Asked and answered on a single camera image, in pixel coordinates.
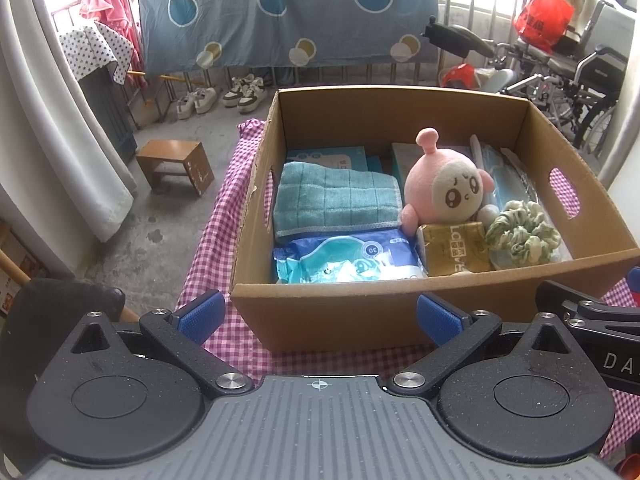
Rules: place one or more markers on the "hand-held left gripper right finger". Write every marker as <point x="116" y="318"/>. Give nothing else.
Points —
<point x="440" y="317"/>

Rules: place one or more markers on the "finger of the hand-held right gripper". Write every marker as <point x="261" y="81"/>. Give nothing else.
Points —
<point x="600" y="316"/>
<point x="636" y="285"/>

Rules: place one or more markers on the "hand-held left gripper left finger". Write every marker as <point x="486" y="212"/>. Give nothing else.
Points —
<point x="200" y="312"/>

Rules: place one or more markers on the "gold tissue pack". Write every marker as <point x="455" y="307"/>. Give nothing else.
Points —
<point x="452" y="250"/>

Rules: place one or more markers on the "cardboard box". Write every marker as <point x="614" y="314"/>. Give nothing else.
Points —
<point x="350" y="310"/>

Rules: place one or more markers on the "blue wet wipes pack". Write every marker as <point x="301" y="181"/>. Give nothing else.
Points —
<point x="345" y="257"/>

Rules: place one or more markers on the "green white scrunchie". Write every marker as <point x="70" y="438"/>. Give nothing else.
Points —
<point x="522" y="232"/>

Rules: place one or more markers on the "pink white plush toy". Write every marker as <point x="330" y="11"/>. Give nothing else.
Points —
<point x="450" y="190"/>

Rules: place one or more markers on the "teal towel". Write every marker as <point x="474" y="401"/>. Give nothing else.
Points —
<point x="335" y="200"/>

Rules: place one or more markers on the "clear blue mask pack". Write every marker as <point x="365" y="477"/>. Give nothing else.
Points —
<point x="507" y="175"/>

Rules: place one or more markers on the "small wooden stool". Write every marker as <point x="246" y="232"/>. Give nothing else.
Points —
<point x="172" y="157"/>

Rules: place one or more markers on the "wooden chair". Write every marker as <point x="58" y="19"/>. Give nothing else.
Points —
<point x="12" y="266"/>

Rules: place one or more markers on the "small blue carton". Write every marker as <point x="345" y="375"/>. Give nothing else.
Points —
<point x="325" y="156"/>

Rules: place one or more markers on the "white platform sneaker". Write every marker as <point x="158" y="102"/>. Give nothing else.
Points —
<point x="206" y="100"/>
<point x="185" y="106"/>

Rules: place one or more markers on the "black wheelchair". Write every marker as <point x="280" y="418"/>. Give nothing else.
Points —
<point x="597" y="72"/>

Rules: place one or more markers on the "dark grey cabinet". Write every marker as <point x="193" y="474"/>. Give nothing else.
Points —
<point x="107" y="110"/>

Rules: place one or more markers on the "silver wheelchair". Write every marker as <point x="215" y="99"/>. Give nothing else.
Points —
<point x="530" y="82"/>

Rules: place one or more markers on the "white curtain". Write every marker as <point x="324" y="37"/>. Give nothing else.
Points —
<point x="60" y="125"/>

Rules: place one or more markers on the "crumpled red bag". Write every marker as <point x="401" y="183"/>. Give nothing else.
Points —
<point x="459" y="75"/>

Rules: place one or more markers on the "yellow rod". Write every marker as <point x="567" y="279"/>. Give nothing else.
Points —
<point x="137" y="75"/>

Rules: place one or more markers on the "black padded legrest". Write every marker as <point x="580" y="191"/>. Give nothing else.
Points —
<point x="460" y="37"/>

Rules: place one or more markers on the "white polka-dot cloth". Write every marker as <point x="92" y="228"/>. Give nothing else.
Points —
<point x="95" y="50"/>

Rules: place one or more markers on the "red plastic bag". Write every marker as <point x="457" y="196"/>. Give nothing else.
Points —
<point x="542" y="17"/>

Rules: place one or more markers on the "blue patterned bed sheet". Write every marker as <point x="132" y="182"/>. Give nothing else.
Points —
<point x="300" y="15"/>

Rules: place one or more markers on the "pink hanging clothes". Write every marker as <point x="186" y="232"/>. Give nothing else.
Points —
<point x="112" y="5"/>

